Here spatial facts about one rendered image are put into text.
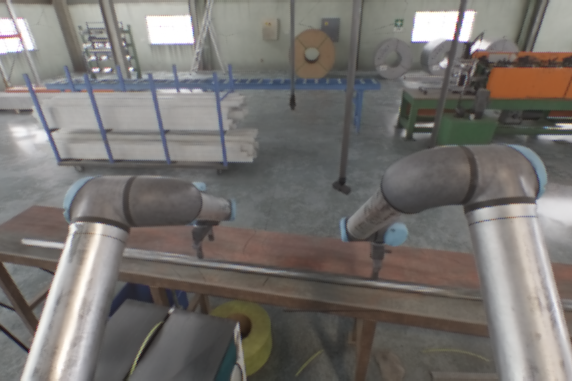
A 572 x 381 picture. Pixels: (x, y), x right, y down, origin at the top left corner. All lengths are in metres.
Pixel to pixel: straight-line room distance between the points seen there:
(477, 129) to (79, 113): 5.48
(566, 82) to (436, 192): 6.04
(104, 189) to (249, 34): 12.81
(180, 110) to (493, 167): 3.81
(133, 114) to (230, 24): 9.56
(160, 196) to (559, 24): 15.50
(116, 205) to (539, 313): 0.79
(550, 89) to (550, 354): 6.00
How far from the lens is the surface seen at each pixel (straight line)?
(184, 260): 1.70
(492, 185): 0.66
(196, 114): 4.11
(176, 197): 0.74
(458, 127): 5.26
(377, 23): 13.38
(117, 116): 4.59
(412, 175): 0.63
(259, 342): 2.08
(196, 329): 1.50
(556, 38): 15.83
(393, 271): 1.65
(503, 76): 6.10
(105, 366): 1.53
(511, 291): 0.65
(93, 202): 0.76
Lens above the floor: 1.90
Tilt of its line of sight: 29 degrees down
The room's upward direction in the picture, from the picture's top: 1 degrees counter-clockwise
